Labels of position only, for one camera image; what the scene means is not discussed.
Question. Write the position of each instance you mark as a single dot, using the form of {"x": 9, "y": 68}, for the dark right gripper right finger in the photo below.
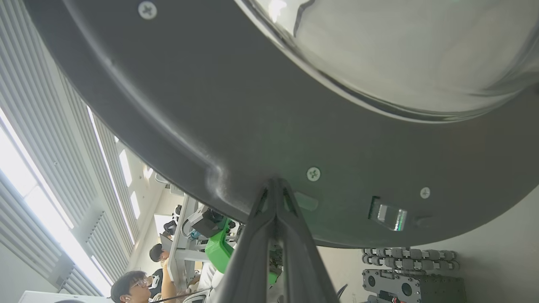
{"x": 301, "y": 269}

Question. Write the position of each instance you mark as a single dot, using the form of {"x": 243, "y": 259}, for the silver door screw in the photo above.
{"x": 313, "y": 174}
{"x": 425, "y": 192}
{"x": 147, "y": 9}

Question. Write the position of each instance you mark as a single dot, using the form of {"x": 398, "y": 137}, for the clear plastic door latch hook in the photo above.
{"x": 391, "y": 214}

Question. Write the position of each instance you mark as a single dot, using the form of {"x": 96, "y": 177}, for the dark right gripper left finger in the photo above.
{"x": 252, "y": 261}

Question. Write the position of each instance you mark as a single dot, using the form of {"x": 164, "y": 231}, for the round washing machine glass door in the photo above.
{"x": 210, "y": 126}

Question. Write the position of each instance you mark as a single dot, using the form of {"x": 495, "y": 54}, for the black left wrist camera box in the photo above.
{"x": 208, "y": 223}

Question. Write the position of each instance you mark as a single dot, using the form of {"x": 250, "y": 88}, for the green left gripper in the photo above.
{"x": 219, "y": 252}

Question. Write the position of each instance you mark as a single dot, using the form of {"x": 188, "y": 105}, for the dark-haired seated person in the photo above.
{"x": 156, "y": 251}

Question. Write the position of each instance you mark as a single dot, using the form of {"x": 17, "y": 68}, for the person with glasses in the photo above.
{"x": 132, "y": 286}

